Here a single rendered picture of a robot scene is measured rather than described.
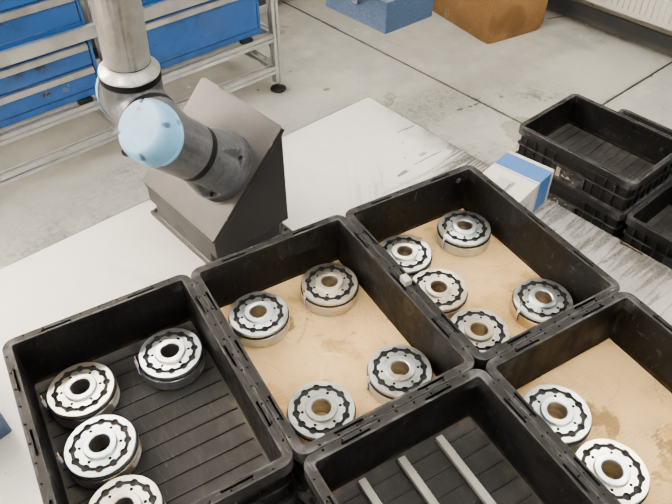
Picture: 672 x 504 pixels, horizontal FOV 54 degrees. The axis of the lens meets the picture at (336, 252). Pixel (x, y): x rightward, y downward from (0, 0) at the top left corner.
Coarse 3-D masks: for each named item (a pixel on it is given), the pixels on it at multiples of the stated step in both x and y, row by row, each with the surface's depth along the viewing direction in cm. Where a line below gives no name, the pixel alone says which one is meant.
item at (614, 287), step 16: (448, 176) 129; (480, 176) 129; (400, 192) 126; (496, 192) 126; (352, 208) 122; (368, 208) 123; (352, 224) 119; (544, 224) 119; (368, 240) 116; (560, 240) 116; (384, 256) 113; (576, 256) 113; (400, 272) 110; (592, 272) 111; (416, 288) 107; (608, 288) 107; (432, 304) 105; (576, 304) 105; (592, 304) 105; (448, 320) 103; (560, 320) 102; (464, 336) 100; (528, 336) 100; (480, 352) 98; (496, 352) 98; (480, 368) 98
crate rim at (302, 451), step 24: (336, 216) 121; (288, 240) 117; (360, 240) 118; (216, 264) 112; (384, 264) 112; (408, 288) 108; (216, 312) 104; (432, 312) 104; (240, 360) 97; (264, 384) 94; (432, 384) 94; (384, 408) 91; (288, 432) 89; (336, 432) 89
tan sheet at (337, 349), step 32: (288, 288) 121; (320, 320) 116; (352, 320) 116; (384, 320) 116; (256, 352) 111; (288, 352) 111; (320, 352) 111; (352, 352) 111; (288, 384) 106; (352, 384) 106
